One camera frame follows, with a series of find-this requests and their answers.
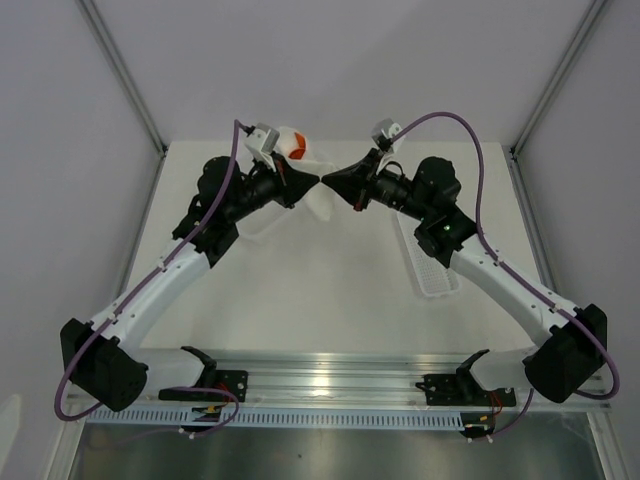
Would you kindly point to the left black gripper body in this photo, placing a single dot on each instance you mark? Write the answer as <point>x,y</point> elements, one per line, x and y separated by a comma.
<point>260,189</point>

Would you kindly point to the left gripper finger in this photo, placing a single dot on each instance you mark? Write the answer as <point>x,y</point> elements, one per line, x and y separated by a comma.
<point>288,174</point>
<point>292,193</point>

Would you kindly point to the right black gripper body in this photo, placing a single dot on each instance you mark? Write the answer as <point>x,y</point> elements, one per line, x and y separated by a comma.
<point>390,189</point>

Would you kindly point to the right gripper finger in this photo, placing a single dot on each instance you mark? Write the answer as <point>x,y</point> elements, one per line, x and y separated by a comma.
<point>351,191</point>
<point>354,175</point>

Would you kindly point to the orange plastic spoon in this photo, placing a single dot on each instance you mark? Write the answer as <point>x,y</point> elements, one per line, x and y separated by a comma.
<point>299,147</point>

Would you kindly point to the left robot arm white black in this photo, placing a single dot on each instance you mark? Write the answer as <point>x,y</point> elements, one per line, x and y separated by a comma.
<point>102,356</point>

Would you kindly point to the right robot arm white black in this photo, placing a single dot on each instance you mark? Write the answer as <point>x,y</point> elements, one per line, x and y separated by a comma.
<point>568,342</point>

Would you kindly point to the large white plastic basket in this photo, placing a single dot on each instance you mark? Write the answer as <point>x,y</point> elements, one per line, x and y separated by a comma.
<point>319,202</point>

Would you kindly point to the small white utensil tray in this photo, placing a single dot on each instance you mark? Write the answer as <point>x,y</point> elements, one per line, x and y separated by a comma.
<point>431,280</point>

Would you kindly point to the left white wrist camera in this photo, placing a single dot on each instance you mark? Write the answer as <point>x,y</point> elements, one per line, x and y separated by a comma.
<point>260,141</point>

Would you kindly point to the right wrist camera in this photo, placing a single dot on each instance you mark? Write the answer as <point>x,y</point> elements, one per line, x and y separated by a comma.
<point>383,134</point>

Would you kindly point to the right aluminium frame post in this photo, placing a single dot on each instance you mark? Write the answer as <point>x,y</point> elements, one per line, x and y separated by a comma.
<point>571,54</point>

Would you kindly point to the aluminium frame post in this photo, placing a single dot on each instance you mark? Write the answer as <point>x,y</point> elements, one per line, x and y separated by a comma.
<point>105,41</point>
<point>571,54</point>

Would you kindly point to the aluminium mounting rail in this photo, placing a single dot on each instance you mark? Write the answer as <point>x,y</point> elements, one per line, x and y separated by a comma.
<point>296,380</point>

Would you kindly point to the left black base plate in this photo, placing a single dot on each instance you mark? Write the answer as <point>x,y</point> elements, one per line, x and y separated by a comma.
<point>211,388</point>

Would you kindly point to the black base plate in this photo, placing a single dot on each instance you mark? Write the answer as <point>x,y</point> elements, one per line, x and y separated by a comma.
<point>211,388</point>
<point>461,390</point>

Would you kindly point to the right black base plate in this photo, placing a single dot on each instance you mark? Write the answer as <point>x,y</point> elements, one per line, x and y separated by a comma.
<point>461,390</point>

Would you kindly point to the left aluminium frame post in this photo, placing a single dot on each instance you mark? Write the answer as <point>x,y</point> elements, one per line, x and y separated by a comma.
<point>105,41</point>

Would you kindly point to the white slotted cable duct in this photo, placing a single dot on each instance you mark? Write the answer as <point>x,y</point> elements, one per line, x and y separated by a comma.
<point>283,417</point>

